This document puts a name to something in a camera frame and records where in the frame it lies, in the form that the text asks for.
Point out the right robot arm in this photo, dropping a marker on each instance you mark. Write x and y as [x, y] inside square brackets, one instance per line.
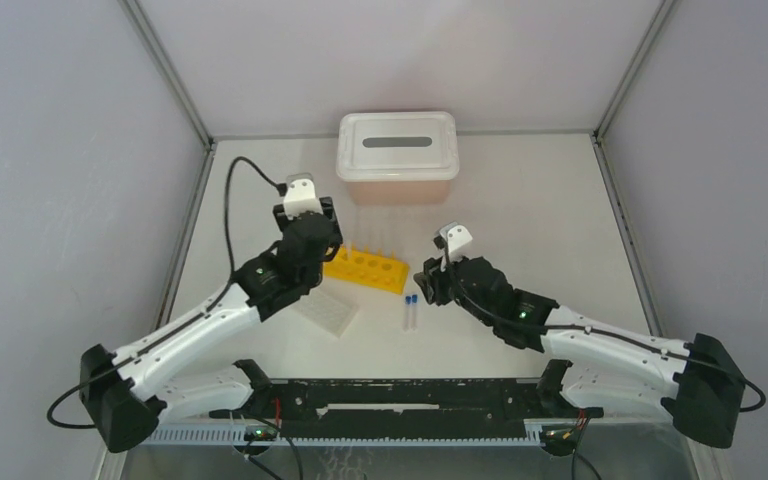
[702, 385]

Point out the yellow test tube rack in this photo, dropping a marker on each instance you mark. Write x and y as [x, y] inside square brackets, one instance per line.
[368, 269]

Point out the pink plastic bin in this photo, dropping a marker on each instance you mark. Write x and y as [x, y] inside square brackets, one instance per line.
[385, 193]

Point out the white plastic bin lid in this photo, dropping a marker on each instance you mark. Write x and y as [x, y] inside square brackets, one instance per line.
[397, 147]

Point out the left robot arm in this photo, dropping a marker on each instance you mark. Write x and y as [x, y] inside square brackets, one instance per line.
[130, 391]

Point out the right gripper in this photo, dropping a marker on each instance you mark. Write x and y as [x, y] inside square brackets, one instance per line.
[432, 281]

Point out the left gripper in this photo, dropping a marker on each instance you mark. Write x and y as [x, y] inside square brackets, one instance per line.
[327, 209]

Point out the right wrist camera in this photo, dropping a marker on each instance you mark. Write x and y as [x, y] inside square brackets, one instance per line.
[454, 240]

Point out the clear well plate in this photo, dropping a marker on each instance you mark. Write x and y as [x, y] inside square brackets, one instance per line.
[327, 310]

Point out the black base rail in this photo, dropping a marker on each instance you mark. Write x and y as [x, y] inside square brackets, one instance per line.
[404, 409]

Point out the blue capped tube left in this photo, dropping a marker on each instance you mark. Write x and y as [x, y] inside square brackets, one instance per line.
[407, 323]

